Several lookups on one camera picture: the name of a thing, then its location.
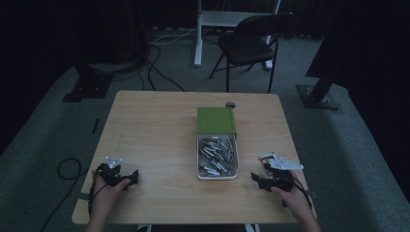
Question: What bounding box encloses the person's right hand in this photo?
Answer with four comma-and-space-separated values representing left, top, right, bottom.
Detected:
270, 171, 316, 222

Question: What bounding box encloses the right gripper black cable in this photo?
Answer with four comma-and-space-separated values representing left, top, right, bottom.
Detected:
288, 175, 314, 211

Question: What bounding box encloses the green box lid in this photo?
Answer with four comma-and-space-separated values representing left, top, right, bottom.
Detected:
196, 106, 238, 136

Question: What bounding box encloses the white floor cable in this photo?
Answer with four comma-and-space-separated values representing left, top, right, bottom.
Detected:
149, 27, 198, 46

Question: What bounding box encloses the tray of metal parts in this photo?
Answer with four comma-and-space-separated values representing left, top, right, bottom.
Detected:
195, 132, 240, 181

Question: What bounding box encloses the black slanted stand with base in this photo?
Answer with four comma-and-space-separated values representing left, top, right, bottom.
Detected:
296, 38, 341, 111

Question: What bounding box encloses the black looped floor cable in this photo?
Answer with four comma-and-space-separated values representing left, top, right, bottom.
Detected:
40, 157, 90, 232

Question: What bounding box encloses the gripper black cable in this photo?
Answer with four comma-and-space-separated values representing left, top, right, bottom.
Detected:
86, 170, 110, 218
288, 175, 314, 211

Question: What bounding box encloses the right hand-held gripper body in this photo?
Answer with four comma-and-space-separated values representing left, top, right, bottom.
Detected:
258, 152, 305, 193

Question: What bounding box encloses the pile of metal screws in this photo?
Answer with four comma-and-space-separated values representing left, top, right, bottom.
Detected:
198, 135, 238, 177

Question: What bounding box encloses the white desk frame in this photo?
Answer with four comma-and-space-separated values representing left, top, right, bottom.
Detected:
192, 0, 282, 71

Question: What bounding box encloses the black stand with flat base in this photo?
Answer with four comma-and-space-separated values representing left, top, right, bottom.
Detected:
62, 61, 114, 103

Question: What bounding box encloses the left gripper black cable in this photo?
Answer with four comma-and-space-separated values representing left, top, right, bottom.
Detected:
86, 170, 110, 218

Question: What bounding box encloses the black folding chair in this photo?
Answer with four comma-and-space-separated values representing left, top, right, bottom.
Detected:
207, 12, 295, 95

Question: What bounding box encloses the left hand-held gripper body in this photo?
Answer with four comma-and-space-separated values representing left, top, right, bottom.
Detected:
96, 156, 131, 189

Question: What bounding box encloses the person's left hand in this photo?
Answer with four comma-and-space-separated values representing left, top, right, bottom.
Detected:
91, 174, 132, 224

